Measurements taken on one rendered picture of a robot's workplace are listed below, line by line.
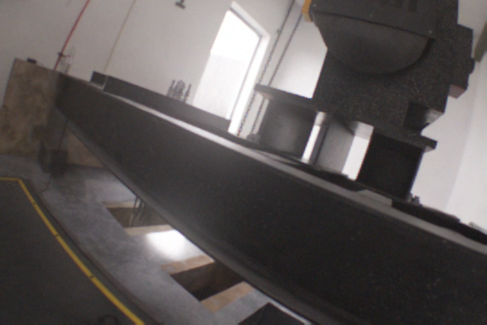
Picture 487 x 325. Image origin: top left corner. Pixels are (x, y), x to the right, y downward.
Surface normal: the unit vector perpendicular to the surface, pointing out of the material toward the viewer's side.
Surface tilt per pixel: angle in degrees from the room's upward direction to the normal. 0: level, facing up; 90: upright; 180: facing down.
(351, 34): 90
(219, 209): 90
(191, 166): 90
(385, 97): 90
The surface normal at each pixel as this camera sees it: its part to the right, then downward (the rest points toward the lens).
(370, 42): -0.44, -0.11
